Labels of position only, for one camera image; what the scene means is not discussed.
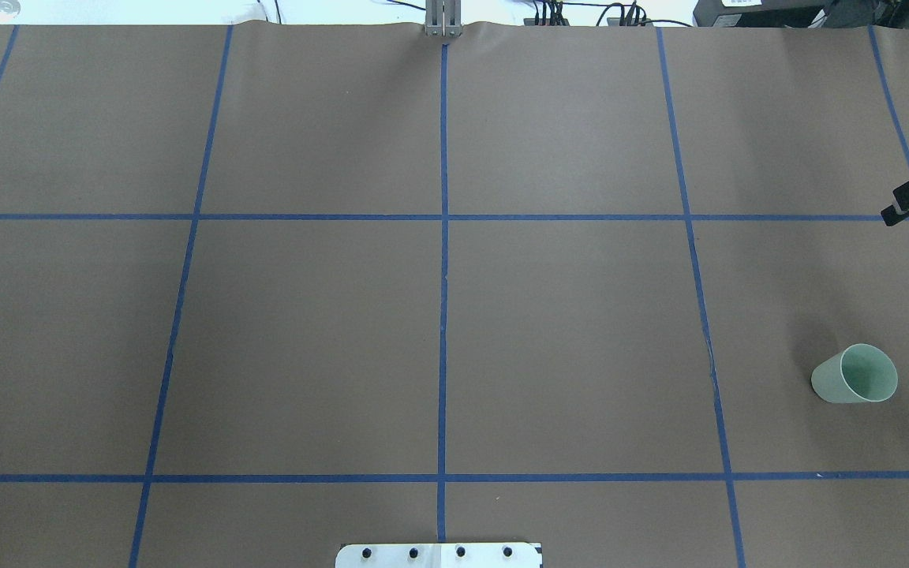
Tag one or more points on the green plastic cup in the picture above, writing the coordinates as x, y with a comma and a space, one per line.
862, 373

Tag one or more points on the black box with label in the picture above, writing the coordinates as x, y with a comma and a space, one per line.
756, 14

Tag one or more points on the silver tape roll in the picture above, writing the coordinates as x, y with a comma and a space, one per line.
9, 10

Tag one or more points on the aluminium frame post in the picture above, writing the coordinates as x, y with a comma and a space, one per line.
443, 18

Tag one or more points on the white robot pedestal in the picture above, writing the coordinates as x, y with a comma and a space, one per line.
469, 554

